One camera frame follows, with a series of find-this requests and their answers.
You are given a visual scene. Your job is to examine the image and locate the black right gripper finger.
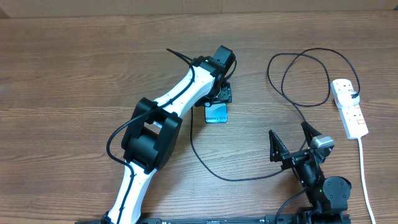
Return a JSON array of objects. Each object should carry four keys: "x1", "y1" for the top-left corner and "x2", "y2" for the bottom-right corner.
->
[
  {"x1": 301, "y1": 121, "x2": 322, "y2": 146},
  {"x1": 269, "y1": 130, "x2": 290, "y2": 162}
]

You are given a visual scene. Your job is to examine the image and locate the Galaxy smartphone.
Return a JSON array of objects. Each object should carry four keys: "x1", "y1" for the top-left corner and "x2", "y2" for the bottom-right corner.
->
[{"x1": 205, "y1": 103, "x2": 228, "y2": 124}]

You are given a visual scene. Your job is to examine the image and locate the black charger cable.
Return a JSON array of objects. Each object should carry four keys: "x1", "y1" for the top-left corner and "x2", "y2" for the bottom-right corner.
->
[{"x1": 189, "y1": 47, "x2": 361, "y2": 182}]

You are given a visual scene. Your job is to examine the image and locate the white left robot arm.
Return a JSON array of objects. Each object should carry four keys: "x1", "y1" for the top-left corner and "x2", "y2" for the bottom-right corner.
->
[{"x1": 100, "y1": 45, "x2": 237, "y2": 223}]

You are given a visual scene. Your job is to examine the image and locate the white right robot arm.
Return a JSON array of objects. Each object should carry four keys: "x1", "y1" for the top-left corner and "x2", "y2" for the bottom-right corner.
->
[{"x1": 264, "y1": 121, "x2": 352, "y2": 224}]

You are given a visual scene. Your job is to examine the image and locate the white charger adapter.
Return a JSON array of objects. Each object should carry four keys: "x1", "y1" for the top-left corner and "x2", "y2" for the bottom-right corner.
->
[{"x1": 335, "y1": 91, "x2": 360, "y2": 108}]

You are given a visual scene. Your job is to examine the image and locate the white power strip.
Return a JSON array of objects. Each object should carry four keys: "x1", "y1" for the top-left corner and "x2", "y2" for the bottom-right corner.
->
[{"x1": 330, "y1": 79, "x2": 369, "y2": 139}]

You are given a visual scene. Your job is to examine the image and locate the white power strip cord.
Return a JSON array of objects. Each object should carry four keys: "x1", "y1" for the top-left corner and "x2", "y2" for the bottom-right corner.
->
[{"x1": 357, "y1": 138, "x2": 377, "y2": 224}]

